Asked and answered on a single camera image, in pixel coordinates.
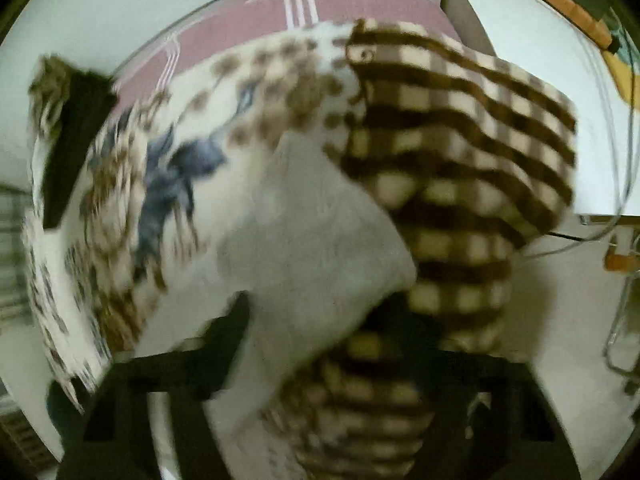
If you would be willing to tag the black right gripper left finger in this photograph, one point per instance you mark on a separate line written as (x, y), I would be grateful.
(118, 438)

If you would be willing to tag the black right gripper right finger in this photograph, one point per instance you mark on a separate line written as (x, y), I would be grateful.
(491, 419)

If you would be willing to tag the white small garment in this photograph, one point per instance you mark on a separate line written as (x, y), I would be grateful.
(312, 251)

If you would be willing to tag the floral and checked blanket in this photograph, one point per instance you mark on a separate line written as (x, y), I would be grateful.
(470, 157)

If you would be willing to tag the orange yellow cloth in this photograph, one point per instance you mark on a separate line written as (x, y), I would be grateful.
(596, 20)

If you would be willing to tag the maroon striped bed sheet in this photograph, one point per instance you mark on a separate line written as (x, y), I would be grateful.
(225, 23)

